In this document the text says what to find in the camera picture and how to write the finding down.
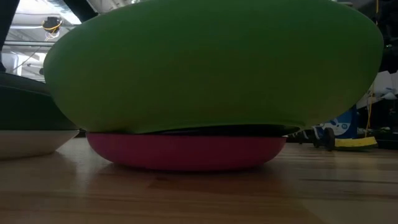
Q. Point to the dark green plate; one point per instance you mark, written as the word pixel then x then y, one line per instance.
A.
pixel 28 105

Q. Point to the blue dish soap bottle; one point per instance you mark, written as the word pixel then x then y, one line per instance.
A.
pixel 345 124

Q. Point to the yellow sponge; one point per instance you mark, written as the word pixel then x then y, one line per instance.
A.
pixel 354 143

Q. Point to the pink plate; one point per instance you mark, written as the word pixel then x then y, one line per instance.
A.
pixel 186 152

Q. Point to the light green plate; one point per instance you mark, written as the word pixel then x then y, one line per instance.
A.
pixel 211 68

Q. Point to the white plate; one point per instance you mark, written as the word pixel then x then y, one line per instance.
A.
pixel 28 143

